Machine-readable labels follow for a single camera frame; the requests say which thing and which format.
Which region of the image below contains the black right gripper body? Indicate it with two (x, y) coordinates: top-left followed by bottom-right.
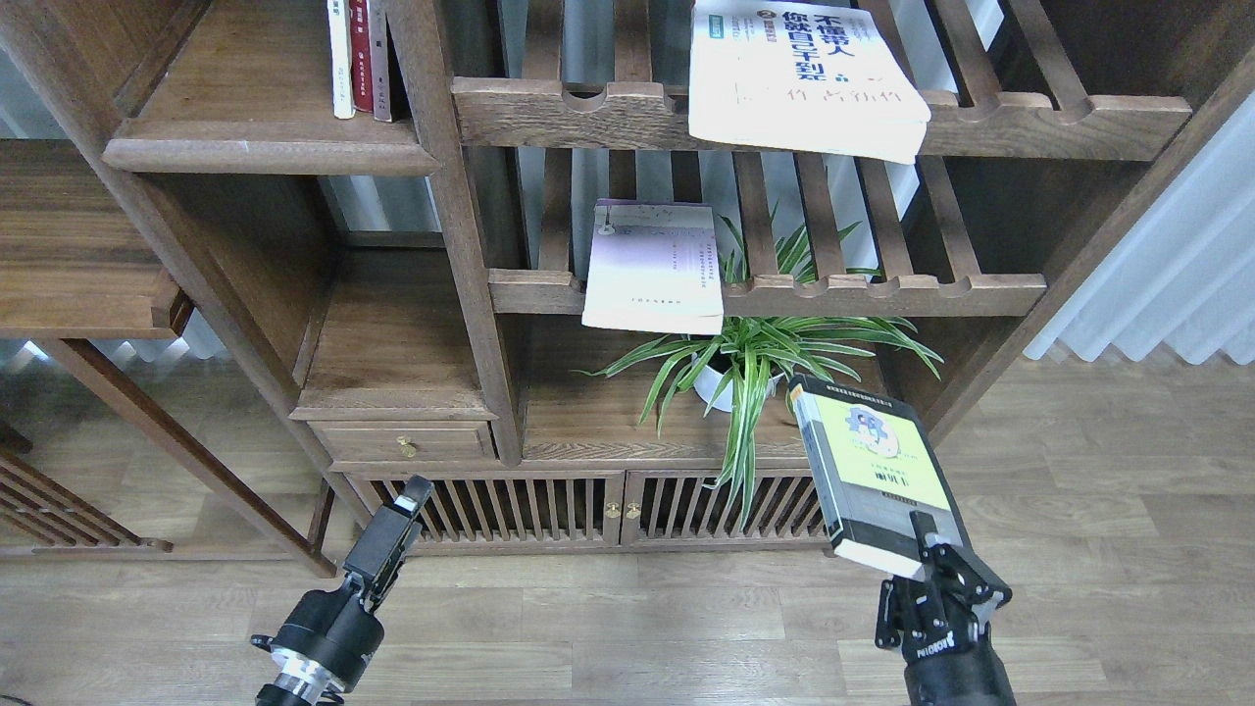
(875, 544), (1017, 705)

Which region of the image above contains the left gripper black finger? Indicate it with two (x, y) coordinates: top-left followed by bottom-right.
(343, 477), (434, 599)

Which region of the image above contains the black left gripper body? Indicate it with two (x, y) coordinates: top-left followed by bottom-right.
(251, 578), (384, 697)

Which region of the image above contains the yellow and grey book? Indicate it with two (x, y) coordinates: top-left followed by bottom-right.
(788, 375), (968, 581)

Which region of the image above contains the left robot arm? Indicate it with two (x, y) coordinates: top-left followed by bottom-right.
(251, 477), (433, 705)

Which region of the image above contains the brass drawer knob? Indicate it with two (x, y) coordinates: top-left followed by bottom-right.
(397, 436), (418, 459)

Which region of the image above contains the green spider plant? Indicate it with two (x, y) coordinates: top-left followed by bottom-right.
(586, 204), (944, 530)

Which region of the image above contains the white plant pot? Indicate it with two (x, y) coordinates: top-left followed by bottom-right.
(693, 354), (734, 413)

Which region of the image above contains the dark wooden bookshelf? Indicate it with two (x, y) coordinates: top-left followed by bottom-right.
(3, 1), (1252, 542)

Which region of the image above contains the white curtain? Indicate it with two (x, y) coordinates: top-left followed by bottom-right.
(1024, 98), (1254, 365)

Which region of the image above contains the pale purple book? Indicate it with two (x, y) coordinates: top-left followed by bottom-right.
(581, 198), (725, 335)

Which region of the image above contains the grey upright book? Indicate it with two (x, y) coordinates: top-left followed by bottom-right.
(365, 0), (394, 124)

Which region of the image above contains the large white book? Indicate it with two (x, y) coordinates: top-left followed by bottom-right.
(686, 1), (929, 166)

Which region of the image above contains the red upright book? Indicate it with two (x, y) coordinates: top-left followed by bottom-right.
(348, 0), (374, 115)

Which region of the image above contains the white upright book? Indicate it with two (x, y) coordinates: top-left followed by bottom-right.
(326, 0), (356, 120)

